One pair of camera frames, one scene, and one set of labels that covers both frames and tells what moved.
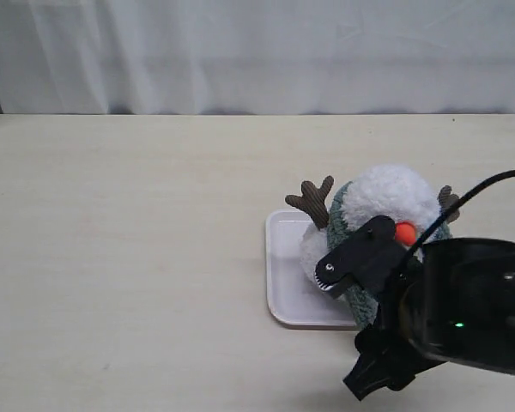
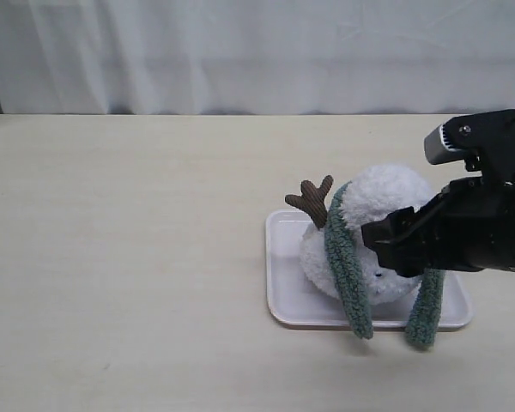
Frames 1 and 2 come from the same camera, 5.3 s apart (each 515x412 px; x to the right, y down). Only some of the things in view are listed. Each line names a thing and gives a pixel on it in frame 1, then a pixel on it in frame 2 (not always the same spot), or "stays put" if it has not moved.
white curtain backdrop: [257, 57] stays put
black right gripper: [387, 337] → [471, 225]
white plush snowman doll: [403, 194] stays put
